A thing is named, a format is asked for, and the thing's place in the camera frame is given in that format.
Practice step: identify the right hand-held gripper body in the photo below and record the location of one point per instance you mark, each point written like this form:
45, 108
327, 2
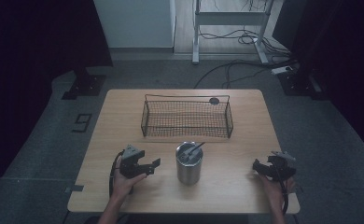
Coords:
281, 169

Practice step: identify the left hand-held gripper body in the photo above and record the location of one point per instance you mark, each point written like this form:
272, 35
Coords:
129, 161

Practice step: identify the person's right hand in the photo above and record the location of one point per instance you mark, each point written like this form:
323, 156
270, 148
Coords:
276, 193

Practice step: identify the person's left hand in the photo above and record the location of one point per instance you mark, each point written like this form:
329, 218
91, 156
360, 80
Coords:
123, 185

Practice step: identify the stainless steel tumbler with lid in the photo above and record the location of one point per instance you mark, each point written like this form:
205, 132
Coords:
188, 171

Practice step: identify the black straw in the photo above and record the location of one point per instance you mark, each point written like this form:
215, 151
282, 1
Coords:
197, 147

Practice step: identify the grey tape piece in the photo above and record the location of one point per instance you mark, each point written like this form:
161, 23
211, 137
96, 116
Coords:
74, 188

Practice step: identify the round black basket tag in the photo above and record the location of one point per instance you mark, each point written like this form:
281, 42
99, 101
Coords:
214, 101

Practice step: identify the black stand base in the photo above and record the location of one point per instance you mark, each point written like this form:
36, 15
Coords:
85, 85
298, 84

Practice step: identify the white power strip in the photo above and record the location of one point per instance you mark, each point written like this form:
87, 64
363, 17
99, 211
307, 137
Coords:
281, 70

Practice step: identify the dark curtain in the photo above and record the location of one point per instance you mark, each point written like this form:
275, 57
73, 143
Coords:
342, 46
30, 46

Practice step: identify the white cabinet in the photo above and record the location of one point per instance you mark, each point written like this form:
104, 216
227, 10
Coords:
136, 23

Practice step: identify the white desk frame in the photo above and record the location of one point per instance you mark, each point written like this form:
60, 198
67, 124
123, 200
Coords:
230, 18

